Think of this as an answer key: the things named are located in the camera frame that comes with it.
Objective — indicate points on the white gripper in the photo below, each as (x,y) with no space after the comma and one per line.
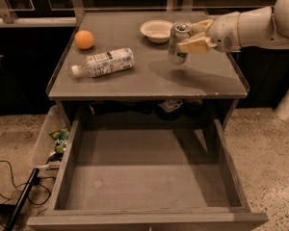
(223,32)

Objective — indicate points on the silver 7up soda can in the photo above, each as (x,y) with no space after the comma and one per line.
(180,30)

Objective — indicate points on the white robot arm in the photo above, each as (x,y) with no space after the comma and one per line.
(265,28)

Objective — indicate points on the grey cabinet counter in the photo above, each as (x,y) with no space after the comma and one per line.
(213,75)

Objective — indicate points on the grey open top drawer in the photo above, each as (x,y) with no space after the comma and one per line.
(123,178)

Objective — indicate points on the white paper bowl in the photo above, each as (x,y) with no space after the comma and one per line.
(157,31)

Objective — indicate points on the clear plastic water bottle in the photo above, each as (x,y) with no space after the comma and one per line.
(104,63)

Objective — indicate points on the orange fruit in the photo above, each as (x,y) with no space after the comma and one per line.
(84,40)

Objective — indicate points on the green snack bag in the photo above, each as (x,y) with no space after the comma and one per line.
(60,138)

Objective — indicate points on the clear plastic storage bin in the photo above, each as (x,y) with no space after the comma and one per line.
(45,145)

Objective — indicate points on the black bar on floor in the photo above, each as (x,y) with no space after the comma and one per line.
(21,200)

